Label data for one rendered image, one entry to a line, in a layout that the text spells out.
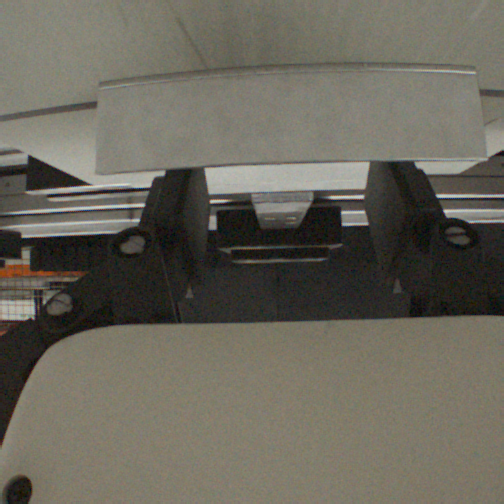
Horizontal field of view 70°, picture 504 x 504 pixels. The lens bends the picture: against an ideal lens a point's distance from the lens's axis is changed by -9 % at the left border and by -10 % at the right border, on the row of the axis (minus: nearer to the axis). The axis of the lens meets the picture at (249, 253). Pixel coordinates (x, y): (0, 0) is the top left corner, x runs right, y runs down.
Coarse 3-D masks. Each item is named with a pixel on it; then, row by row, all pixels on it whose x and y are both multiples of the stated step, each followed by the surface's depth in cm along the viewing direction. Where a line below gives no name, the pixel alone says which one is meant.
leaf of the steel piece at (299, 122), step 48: (144, 96) 8; (192, 96) 8; (240, 96) 8; (288, 96) 8; (336, 96) 8; (384, 96) 8; (432, 96) 8; (96, 144) 8; (144, 144) 8; (192, 144) 8; (240, 144) 8; (288, 144) 8; (336, 144) 8; (384, 144) 8; (432, 144) 8; (480, 144) 8
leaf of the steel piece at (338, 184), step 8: (232, 184) 19; (240, 184) 19; (248, 184) 19; (256, 184) 19; (264, 184) 19; (272, 184) 19; (280, 184) 19; (288, 184) 19; (296, 184) 19; (304, 184) 19; (312, 184) 19; (320, 184) 19; (328, 184) 19; (336, 184) 19; (344, 184) 19; (352, 184) 20; (360, 184) 20; (216, 192) 21; (224, 192) 21; (232, 192) 21; (240, 192) 21
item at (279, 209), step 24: (264, 192) 22; (288, 192) 22; (312, 192) 22; (216, 216) 38; (240, 216) 38; (264, 216) 29; (288, 216) 29; (312, 216) 37; (336, 216) 37; (240, 240) 37; (264, 240) 37; (288, 240) 37; (312, 240) 37; (336, 240) 37
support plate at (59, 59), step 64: (0, 0) 5; (64, 0) 5; (128, 0) 6; (192, 0) 6; (256, 0) 6; (320, 0) 6; (384, 0) 6; (448, 0) 6; (0, 64) 7; (64, 64) 7; (128, 64) 8; (192, 64) 8; (256, 64) 8; (448, 64) 8; (0, 128) 11; (64, 128) 11
